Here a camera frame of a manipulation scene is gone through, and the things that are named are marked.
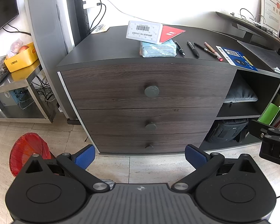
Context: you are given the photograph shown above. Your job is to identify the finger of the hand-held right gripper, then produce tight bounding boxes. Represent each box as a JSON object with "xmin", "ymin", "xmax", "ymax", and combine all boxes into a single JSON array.
[{"xmin": 250, "ymin": 119, "xmax": 280, "ymax": 143}]

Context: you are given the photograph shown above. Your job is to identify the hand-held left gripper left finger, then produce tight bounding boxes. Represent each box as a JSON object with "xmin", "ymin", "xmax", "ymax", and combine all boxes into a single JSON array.
[{"xmin": 20, "ymin": 144, "xmax": 109, "ymax": 193}]

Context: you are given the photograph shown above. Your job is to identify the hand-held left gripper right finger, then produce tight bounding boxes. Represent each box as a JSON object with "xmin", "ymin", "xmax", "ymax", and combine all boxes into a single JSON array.
[{"xmin": 172, "ymin": 145, "xmax": 260, "ymax": 193}]

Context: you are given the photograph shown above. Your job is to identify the large dark wood drawer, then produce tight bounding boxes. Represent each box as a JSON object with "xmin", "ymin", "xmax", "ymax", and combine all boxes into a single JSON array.
[{"xmin": 60, "ymin": 63, "xmax": 235, "ymax": 111}]

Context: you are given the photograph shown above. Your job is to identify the small dark wood drawer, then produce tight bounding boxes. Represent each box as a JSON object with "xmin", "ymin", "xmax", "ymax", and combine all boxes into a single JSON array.
[{"xmin": 91, "ymin": 133, "xmax": 209, "ymax": 154}]

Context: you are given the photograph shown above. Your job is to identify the medium dark wood drawer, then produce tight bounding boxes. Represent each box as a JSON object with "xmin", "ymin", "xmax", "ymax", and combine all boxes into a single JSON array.
[{"xmin": 77, "ymin": 107, "xmax": 222, "ymax": 138}]

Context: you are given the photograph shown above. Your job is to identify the dark wood drawer cabinet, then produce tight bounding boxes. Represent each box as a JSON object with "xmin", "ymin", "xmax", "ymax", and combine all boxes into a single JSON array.
[{"xmin": 56, "ymin": 25, "xmax": 280, "ymax": 155}]

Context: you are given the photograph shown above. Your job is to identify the black backpack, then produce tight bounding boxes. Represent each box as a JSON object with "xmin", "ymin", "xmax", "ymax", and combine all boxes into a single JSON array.
[{"xmin": 205, "ymin": 119, "xmax": 250, "ymax": 143}]

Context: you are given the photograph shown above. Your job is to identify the grey padded pouch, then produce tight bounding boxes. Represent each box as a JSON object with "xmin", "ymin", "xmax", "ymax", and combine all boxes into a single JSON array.
[{"xmin": 224, "ymin": 80, "xmax": 258, "ymax": 103}]

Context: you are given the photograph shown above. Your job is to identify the red mesh waste basket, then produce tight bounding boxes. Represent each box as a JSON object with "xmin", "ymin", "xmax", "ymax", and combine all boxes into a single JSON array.
[{"xmin": 9, "ymin": 133, "xmax": 57, "ymax": 177}]

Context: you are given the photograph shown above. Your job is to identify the grey paper sheet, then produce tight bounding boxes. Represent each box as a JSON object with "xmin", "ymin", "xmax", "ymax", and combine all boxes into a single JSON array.
[{"xmin": 237, "ymin": 40, "xmax": 280, "ymax": 75}]

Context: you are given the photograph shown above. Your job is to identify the blue code card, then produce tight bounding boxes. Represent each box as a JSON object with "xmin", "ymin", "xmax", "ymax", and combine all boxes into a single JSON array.
[{"xmin": 215, "ymin": 45, "xmax": 259, "ymax": 72}]

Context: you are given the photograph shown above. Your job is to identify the clear red-capped pen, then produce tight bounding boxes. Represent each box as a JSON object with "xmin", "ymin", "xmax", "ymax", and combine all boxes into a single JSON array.
[{"xmin": 204, "ymin": 41, "xmax": 224, "ymax": 62}]

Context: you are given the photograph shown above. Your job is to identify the grey usb hub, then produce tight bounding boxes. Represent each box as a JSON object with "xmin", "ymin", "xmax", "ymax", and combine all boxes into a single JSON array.
[{"xmin": 254, "ymin": 21, "xmax": 279, "ymax": 34}]

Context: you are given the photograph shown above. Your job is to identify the thin black pen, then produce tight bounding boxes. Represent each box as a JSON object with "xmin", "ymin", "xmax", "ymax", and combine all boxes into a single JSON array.
[{"xmin": 194, "ymin": 42, "xmax": 217, "ymax": 58}]

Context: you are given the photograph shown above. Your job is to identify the stainless steel table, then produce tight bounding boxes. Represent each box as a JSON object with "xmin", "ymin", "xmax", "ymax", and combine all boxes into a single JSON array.
[{"xmin": 0, "ymin": 62, "xmax": 55, "ymax": 124}]

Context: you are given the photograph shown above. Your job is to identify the thick black gel pen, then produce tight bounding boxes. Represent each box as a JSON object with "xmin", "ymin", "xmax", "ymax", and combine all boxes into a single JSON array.
[{"xmin": 187, "ymin": 41, "xmax": 200, "ymax": 58}]

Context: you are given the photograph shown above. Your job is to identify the slim black ballpoint pen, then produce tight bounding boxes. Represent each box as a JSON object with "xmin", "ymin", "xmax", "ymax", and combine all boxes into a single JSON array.
[{"xmin": 174, "ymin": 41, "xmax": 185, "ymax": 57}]

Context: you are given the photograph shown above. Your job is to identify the pack of blue face masks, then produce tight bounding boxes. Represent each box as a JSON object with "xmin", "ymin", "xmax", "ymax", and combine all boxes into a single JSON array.
[{"xmin": 139, "ymin": 39, "xmax": 177, "ymax": 58}]

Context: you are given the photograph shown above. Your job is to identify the yellow storage box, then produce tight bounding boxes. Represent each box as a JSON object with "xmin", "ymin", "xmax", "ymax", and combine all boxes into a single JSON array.
[{"xmin": 3, "ymin": 42, "xmax": 39, "ymax": 73}]

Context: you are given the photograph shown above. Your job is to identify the framed white certificate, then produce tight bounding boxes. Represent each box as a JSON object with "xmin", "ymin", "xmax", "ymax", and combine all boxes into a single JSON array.
[{"xmin": 260, "ymin": 0, "xmax": 280, "ymax": 34}]

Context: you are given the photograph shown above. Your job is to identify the red booklet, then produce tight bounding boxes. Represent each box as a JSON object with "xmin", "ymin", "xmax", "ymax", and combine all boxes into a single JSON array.
[{"xmin": 159, "ymin": 25, "xmax": 186, "ymax": 44}]

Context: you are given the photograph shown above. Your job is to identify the beige spiral notepad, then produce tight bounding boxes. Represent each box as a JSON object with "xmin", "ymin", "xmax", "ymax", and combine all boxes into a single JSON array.
[{"xmin": 91, "ymin": 24, "xmax": 110, "ymax": 34}]

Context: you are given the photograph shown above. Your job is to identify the fruit in white net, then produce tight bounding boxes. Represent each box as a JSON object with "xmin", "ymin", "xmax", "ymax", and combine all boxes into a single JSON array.
[{"xmin": 7, "ymin": 40, "xmax": 23, "ymax": 58}]

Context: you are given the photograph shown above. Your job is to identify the black power strip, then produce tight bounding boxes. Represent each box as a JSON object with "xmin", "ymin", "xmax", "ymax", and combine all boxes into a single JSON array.
[{"xmin": 71, "ymin": 0, "xmax": 89, "ymax": 45}]

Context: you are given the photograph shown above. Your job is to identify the grey curved standing panel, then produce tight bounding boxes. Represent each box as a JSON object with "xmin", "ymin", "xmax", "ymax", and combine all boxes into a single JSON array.
[{"xmin": 23, "ymin": 0, "xmax": 75, "ymax": 120}]

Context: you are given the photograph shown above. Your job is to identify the white barcode label box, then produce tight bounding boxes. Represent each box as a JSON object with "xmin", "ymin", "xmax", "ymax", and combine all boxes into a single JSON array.
[{"xmin": 125, "ymin": 20, "xmax": 163, "ymax": 44}]

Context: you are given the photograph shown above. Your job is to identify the black cable tangle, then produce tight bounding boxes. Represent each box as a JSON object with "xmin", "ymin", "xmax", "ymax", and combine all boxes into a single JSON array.
[{"xmin": 31, "ymin": 77, "xmax": 59, "ymax": 103}]

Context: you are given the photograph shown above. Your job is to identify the white cable bundle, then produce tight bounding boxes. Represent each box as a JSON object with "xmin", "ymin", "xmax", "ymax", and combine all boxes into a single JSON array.
[{"xmin": 239, "ymin": 8, "xmax": 265, "ymax": 25}]

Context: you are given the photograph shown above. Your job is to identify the black charging cable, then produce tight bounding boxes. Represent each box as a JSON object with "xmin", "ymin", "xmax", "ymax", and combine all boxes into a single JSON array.
[
  {"xmin": 91, "ymin": 3, "xmax": 107, "ymax": 32},
  {"xmin": 90, "ymin": 0, "xmax": 103, "ymax": 32}
]

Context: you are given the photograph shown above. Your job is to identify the thin white cable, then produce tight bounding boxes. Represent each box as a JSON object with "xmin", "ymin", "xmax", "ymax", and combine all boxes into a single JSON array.
[{"xmin": 104, "ymin": 0, "xmax": 140, "ymax": 19}]

